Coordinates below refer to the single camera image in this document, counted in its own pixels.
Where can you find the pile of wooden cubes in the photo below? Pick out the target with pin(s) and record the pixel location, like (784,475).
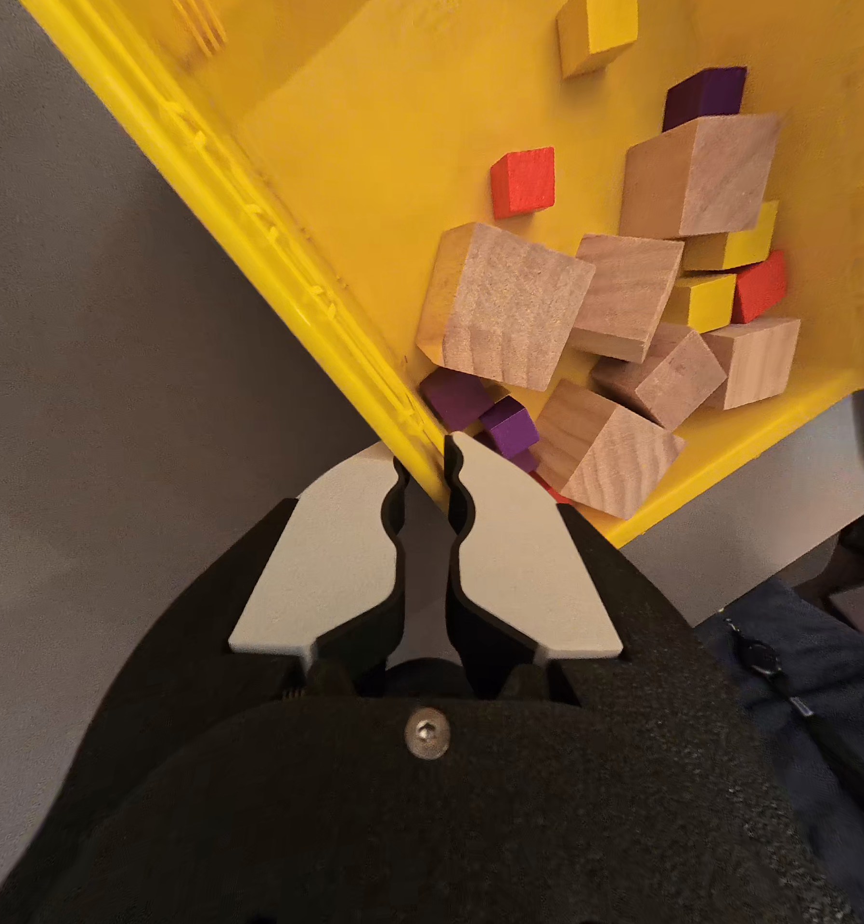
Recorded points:
(511,303)

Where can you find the dark blue clothing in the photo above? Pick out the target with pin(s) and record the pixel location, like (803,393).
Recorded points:
(821,722)

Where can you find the yellow plastic box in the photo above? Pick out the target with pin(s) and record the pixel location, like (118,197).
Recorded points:
(374,144)

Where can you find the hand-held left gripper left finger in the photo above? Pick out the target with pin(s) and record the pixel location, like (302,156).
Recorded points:
(316,577)

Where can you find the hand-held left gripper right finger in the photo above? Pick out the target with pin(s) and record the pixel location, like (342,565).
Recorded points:
(525,577)

